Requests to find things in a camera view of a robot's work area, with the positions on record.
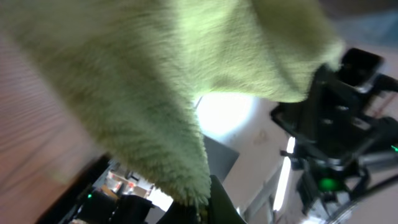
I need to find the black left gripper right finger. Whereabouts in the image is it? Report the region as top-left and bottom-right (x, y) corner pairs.
(208, 175), (246, 224)

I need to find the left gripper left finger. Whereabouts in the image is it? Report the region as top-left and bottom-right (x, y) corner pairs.
(156, 202), (199, 224)

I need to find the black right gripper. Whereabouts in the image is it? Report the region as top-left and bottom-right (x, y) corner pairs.
(271, 66), (397, 172)

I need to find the green microfiber cloth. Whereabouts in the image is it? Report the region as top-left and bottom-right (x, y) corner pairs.
(1, 0), (344, 205)

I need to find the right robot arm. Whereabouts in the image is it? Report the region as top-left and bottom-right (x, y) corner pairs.
(271, 64), (397, 223)

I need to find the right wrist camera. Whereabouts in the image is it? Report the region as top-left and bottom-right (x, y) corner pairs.
(337, 48), (384, 93)

